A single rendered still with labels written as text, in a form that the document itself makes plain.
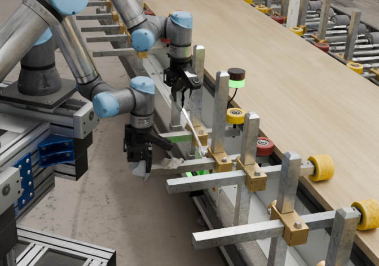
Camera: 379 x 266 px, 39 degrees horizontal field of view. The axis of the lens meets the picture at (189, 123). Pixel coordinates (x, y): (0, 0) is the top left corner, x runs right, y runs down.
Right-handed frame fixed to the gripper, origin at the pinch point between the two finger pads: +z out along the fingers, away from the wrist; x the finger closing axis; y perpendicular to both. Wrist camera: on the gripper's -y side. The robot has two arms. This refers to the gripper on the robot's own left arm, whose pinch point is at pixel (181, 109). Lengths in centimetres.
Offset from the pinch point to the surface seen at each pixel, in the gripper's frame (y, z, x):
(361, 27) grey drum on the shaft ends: 58, 12, -191
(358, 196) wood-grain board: -68, 5, -16
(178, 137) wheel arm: 1.6, 12.7, -0.3
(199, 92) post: 2.2, -3.4, -9.9
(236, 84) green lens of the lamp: -23.4, -17.4, -4.1
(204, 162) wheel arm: -22.0, 9.6, 6.2
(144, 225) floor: 53, 96, -19
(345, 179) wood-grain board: -60, 6, -20
